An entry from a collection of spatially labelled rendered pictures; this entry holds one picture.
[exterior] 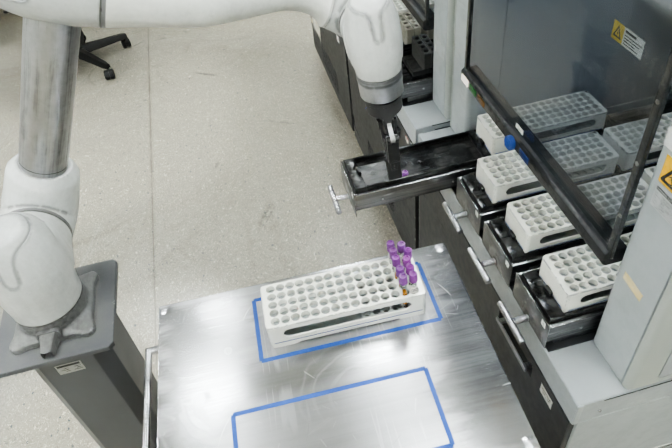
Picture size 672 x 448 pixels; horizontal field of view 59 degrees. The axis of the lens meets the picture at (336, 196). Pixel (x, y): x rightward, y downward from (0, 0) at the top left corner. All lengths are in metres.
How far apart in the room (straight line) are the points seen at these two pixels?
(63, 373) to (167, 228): 1.20
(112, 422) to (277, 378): 0.73
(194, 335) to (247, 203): 1.48
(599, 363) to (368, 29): 0.75
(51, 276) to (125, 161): 1.77
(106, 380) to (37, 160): 0.55
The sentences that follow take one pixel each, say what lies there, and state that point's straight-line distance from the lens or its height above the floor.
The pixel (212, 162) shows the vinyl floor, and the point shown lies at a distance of 2.89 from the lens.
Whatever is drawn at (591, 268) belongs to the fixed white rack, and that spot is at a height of 0.85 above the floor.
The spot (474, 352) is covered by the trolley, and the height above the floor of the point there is 0.82.
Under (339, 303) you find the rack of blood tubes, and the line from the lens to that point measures 1.10.
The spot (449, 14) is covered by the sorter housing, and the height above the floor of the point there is 1.06.
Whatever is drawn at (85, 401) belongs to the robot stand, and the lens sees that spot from 1.66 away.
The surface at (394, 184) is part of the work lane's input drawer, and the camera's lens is 1.42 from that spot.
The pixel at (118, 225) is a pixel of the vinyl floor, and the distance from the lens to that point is 2.74.
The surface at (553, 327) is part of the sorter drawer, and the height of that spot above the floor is 0.80.
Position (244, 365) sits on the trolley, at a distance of 1.14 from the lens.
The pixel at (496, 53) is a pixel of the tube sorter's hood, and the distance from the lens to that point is 1.29.
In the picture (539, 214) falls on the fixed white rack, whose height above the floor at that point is 0.85.
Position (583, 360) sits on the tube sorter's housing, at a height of 0.73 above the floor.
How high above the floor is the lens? 1.77
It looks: 43 degrees down
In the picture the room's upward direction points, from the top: 8 degrees counter-clockwise
